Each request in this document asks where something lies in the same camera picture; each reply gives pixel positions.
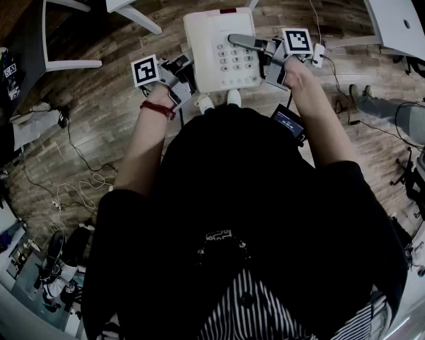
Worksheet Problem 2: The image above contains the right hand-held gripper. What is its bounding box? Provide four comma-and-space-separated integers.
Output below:
227, 28, 314, 92

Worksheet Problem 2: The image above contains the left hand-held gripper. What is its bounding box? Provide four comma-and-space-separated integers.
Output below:
131, 54, 197, 113

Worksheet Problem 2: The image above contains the white desk telephone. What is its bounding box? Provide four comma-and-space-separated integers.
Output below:
183, 7, 263, 94

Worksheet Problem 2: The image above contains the person's left forearm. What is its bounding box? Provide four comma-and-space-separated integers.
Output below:
113, 86, 175, 197

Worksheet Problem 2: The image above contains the person's right forearm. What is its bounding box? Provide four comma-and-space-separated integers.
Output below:
294, 66, 361, 170

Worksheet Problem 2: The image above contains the person's right hand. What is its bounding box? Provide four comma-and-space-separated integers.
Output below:
286, 56, 308, 90

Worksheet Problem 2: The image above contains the person's white left shoe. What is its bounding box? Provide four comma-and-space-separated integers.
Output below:
195, 93, 215, 114

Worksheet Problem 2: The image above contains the person's white shoe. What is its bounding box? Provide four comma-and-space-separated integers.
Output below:
227, 88, 242, 108
195, 93, 215, 114

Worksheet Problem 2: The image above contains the person's white right shoe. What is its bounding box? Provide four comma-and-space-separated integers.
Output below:
227, 88, 242, 108

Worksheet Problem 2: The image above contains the white power adapter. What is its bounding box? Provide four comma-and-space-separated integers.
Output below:
311, 42, 325, 69

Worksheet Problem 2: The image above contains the small black screen device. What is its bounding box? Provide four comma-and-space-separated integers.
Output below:
271, 104, 306, 147

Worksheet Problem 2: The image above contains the person's black shirt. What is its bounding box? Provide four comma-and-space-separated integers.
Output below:
81, 106, 409, 340

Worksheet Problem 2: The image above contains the black white striped garment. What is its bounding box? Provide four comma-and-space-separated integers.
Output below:
195, 268, 392, 340

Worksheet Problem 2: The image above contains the red cord bracelet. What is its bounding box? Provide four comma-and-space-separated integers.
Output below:
139, 100, 177, 120

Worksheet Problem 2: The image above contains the thin white cable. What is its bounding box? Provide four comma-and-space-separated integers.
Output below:
308, 0, 322, 46

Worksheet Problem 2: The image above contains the black floor cable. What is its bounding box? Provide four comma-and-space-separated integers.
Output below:
67, 122, 119, 173

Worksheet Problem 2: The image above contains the tangle of white cables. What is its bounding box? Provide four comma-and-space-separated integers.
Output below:
49, 172, 114, 233

